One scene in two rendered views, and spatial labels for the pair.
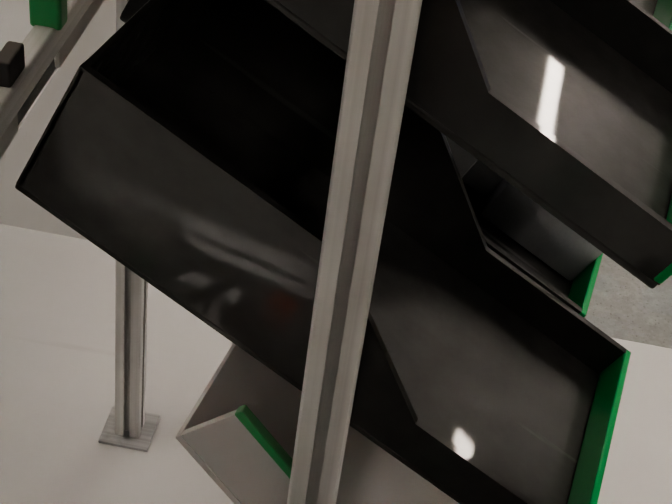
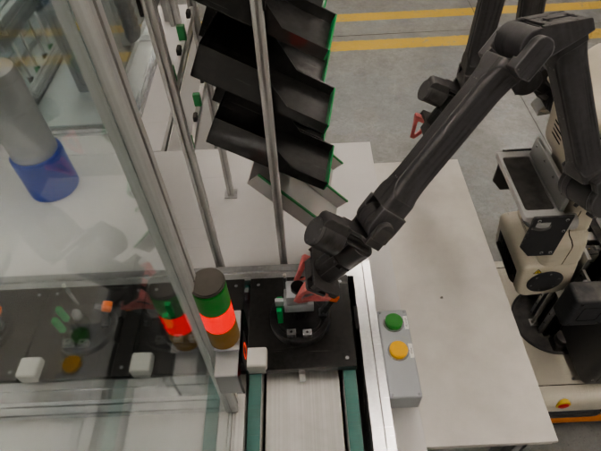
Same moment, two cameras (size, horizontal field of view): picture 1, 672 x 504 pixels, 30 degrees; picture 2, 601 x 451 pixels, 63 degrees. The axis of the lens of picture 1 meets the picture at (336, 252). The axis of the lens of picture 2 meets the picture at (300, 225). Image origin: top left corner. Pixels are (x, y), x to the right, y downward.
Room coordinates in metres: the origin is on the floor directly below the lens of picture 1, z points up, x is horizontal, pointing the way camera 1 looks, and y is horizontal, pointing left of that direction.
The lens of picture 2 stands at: (-0.42, -0.02, 1.97)
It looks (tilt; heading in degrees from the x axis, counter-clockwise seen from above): 49 degrees down; 357
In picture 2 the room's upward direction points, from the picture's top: 3 degrees counter-clockwise
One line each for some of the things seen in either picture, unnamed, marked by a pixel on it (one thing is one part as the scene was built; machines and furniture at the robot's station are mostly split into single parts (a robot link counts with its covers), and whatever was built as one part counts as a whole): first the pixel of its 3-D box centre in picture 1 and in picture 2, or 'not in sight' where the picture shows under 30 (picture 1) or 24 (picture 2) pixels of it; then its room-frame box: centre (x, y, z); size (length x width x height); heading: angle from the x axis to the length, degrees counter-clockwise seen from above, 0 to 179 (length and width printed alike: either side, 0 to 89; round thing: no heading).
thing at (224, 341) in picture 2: not in sight; (222, 327); (-0.03, 0.10, 1.28); 0.05 x 0.05 x 0.05
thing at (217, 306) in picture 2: not in sight; (210, 293); (-0.03, 0.10, 1.38); 0.05 x 0.05 x 0.05
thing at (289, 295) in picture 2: not in sight; (293, 294); (0.15, -0.02, 1.08); 0.08 x 0.04 x 0.07; 87
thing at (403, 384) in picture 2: not in sight; (396, 356); (0.05, -0.24, 0.93); 0.21 x 0.07 x 0.06; 176
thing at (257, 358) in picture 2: not in sight; (257, 360); (0.06, 0.07, 0.97); 0.05 x 0.05 x 0.04; 86
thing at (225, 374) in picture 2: not in sight; (221, 326); (-0.03, 0.10, 1.29); 0.12 x 0.05 x 0.25; 176
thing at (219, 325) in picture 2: not in sight; (216, 311); (-0.03, 0.10, 1.33); 0.05 x 0.05 x 0.05
